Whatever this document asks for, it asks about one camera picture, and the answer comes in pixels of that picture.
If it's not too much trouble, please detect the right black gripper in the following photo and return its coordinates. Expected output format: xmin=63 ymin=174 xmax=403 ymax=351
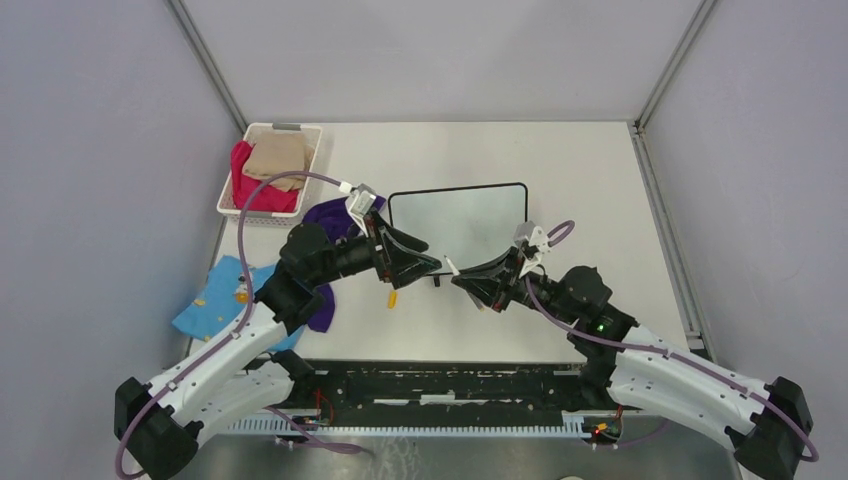
xmin=452 ymin=246 xmax=578 ymax=325

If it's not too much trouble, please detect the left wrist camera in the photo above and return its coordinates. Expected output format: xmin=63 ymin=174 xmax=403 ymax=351
xmin=345 ymin=184 xmax=378 ymax=220

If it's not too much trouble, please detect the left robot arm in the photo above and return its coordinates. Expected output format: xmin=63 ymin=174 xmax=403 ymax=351
xmin=113 ymin=209 xmax=442 ymax=479

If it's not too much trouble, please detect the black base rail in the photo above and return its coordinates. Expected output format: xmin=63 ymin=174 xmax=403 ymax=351
xmin=272 ymin=359 xmax=618 ymax=428

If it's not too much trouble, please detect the white marker pen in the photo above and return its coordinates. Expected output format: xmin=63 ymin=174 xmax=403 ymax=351
xmin=444 ymin=255 xmax=460 ymax=276

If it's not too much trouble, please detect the purple cloth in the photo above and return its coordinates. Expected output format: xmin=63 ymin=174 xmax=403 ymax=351
xmin=303 ymin=198 xmax=361 ymax=333

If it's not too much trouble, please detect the blue patterned cloth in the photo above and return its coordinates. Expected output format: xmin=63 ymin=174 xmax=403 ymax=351
xmin=172 ymin=256 xmax=334 ymax=352

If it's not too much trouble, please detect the white plastic basket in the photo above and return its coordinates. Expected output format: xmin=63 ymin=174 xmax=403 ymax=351
xmin=216 ymin=123 xmax=328 ymax=227

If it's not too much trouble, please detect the black framed whiteboard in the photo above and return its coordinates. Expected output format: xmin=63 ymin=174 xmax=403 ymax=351
xmin=387 ymin=182 xmax=529 ymax=287

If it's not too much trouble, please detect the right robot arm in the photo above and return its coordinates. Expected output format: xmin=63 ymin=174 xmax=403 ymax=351
xmin=451 ymin=247 xmax=819 ymax=479

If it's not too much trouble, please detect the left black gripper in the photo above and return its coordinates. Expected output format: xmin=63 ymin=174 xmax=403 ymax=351
xmin=309 ymin=207 xmax=441 ymax=288

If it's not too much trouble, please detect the red cloth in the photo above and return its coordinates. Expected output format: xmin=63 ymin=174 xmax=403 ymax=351
xmin=229 ymin=140 xmax=301 ymax=215

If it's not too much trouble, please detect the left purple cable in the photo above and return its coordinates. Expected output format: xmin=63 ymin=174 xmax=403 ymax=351
xmin=115 ymin=170 xmax=352 ymax=480

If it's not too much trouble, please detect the purple cable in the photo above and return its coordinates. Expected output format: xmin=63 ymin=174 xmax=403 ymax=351
xmin=115 ymin=170 xmax=352 ymax=480
xmin=523 ymin=219 xmax=820 ymax=464

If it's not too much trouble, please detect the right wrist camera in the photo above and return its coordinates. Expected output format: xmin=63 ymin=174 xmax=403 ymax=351
xmin=513 ymin=221 xmax=551 ymax=278

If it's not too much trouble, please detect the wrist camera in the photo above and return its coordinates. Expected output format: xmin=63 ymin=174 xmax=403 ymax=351
xmin=345 ymin=184 xmax=378 ymax=220
xmin=513 ymin=221 xmax=551 ymax=278

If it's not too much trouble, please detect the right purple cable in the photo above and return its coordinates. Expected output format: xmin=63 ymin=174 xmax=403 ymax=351
xmin=523 ymin=219 xmax=820 ymax=464

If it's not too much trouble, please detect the white cable duct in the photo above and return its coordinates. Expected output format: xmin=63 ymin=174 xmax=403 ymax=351
xmin=224 ymin=413 xmax=591 ymax=440

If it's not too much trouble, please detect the beige cloth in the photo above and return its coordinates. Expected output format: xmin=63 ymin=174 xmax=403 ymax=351
xmin=241 ymin=131 xmax=315 ymax=181

